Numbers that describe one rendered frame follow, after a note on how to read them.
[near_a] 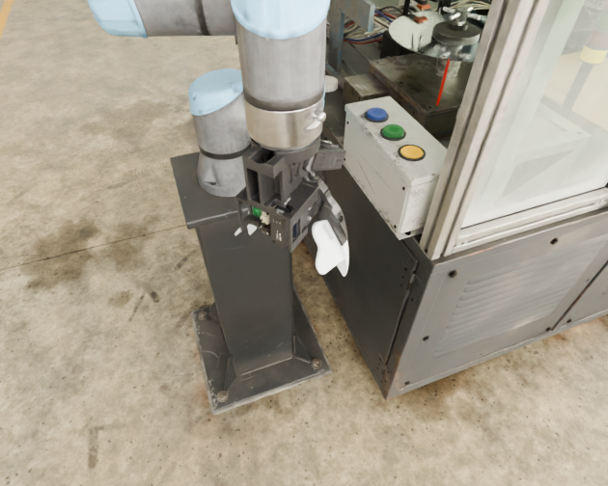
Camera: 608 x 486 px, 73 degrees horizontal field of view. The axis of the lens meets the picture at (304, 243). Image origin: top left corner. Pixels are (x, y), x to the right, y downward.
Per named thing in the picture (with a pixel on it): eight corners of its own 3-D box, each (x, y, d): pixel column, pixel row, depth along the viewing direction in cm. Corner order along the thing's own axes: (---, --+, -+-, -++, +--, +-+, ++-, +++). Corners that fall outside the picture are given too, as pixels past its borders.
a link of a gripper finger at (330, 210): (322, 250, 52) (287, 194, 49) (328, 240, 53) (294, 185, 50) (350, 246, 49) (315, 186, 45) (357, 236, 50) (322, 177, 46)
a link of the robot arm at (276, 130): (271, 67, 42) (344, 86, 39) (274, 108, 45) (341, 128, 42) (226, 98, 37) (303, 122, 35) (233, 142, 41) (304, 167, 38)
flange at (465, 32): (478, 44, 97) (481, 33, 95) (429, 38, 100) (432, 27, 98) (481, 28, 104) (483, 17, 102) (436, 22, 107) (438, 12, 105)
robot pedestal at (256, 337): (214, 411, 132) (152, 258, 78) (193, 312, 158) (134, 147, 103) (329, 370, 142) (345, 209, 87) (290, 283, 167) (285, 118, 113)
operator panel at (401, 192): (445, 227, 84) (466, 166, 73) (398, 240, 81) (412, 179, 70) (380, 152, 102) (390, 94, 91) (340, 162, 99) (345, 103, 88)
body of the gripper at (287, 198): (238, 232, 49) (224, 146, 40) (278, 192, 54) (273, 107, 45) (293, 257, 46) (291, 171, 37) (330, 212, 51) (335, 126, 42)
